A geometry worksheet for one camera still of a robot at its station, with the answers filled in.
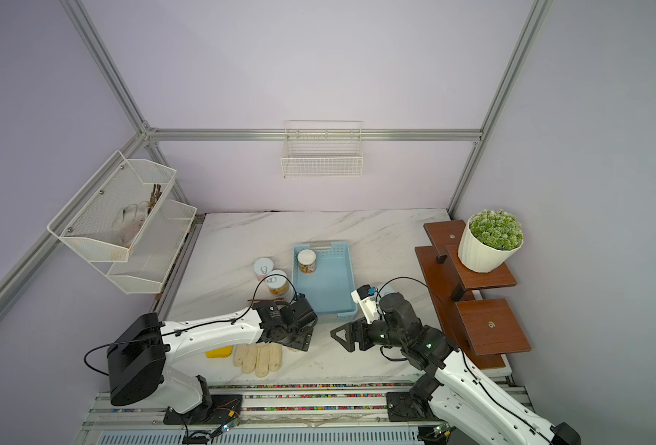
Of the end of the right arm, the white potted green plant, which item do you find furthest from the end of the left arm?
the white potted green plant

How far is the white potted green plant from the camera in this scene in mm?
675

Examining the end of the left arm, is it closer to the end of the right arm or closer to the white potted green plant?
the end of the right arm
